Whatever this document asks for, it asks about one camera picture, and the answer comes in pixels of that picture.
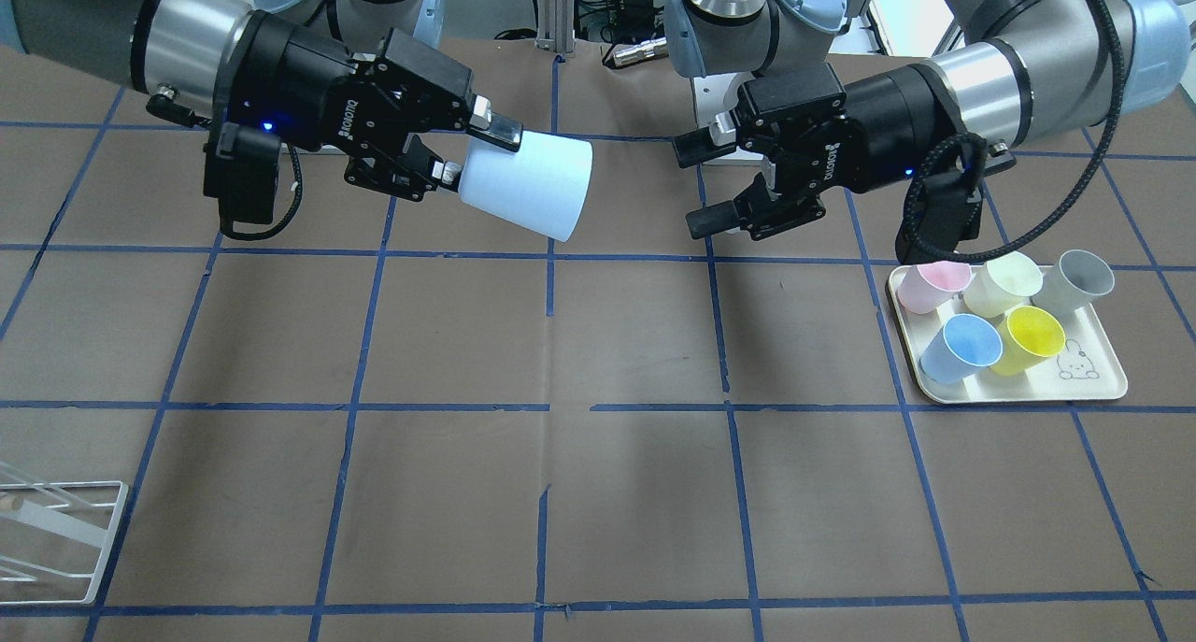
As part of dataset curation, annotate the grey plastic cup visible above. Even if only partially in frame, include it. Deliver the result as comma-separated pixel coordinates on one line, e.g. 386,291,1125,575
1031,249,1116,318

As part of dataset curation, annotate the aluminium frame post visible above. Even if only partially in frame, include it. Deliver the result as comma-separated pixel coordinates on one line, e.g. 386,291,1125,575
533,0,576,59

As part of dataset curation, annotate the cream plastic cup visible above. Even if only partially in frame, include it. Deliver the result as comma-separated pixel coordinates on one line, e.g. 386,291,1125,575
962,251,1044,319

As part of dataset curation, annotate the light blue plastic cup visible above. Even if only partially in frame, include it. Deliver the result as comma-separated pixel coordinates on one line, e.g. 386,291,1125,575
458,132,593,241

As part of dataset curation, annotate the pink plastic cup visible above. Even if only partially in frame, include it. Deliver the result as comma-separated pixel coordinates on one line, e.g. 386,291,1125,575
897,262,974,314

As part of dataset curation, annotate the white wire rack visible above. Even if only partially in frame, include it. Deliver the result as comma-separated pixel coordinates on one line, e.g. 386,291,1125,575
4,479,129,609

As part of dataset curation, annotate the blue cup on tray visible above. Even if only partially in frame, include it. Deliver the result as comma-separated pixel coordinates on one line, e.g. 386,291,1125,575
919,313,1003,385

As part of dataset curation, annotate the yellow plastic cup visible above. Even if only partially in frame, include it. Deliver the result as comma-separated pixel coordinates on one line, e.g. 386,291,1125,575
990,306,1067,377

